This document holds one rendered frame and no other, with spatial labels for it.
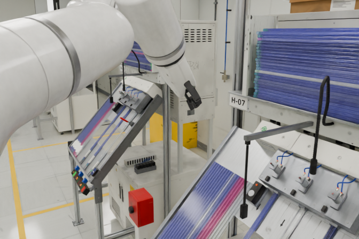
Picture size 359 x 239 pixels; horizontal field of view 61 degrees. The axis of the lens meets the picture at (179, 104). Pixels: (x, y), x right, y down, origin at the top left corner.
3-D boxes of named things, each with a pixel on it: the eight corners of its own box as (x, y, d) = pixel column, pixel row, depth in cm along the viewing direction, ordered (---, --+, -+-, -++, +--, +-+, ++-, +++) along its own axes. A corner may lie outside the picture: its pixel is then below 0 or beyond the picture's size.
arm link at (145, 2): (130, 56, 58) (176, 58, 55) (97, 1, 47) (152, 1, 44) (144, 22, 61) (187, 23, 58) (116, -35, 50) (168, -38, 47)
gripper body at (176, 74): (137, 43, 62) (154, 74, 71) (161, 73, 57) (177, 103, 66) (167, 23, 63) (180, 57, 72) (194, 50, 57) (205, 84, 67)
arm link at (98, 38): (-29, 94, 37) (109, 36, 62) (82, 108, 31) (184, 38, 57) (-58, 16, 33) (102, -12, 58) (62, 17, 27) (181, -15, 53)
